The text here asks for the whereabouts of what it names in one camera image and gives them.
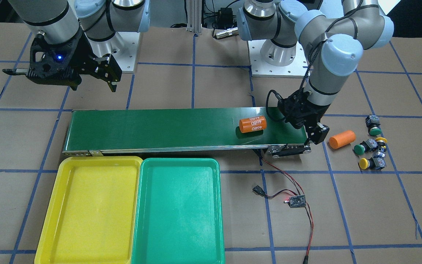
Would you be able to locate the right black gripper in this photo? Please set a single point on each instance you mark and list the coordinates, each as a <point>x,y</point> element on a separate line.
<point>82,55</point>

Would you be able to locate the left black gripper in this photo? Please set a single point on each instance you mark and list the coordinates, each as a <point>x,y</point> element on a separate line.
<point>303,114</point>

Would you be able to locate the plain orange cylinder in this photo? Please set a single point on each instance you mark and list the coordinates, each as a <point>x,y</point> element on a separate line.
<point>342,139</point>

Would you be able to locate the orange cylinder with 4680 label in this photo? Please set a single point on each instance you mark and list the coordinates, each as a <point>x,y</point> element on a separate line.
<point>252,124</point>

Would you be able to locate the yellow push button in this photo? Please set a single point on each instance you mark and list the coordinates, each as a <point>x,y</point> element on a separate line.
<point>381,147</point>
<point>376,163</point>

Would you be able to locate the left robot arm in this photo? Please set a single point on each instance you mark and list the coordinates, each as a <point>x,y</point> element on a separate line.
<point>332,47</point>

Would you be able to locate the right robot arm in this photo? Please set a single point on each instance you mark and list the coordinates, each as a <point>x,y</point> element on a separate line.
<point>99,19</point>

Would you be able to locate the green push button middle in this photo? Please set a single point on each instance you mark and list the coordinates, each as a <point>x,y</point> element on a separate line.
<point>365,146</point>

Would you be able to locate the green conveyor belt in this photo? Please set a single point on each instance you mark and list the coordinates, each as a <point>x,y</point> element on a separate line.
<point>101,132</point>

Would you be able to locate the green push button separate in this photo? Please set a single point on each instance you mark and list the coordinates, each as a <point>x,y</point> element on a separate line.
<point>373,125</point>

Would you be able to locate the small controller circuit board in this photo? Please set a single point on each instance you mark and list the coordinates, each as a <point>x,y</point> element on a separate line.
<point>298,201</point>

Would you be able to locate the yellow plastic tray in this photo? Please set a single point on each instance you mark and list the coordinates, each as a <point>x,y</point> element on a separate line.
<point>91,212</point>

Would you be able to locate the green plastic tray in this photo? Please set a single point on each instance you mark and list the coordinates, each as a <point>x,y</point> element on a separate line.
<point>179,212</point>

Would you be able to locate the aluminium frame post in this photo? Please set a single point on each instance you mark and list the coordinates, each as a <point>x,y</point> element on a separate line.
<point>194,15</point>

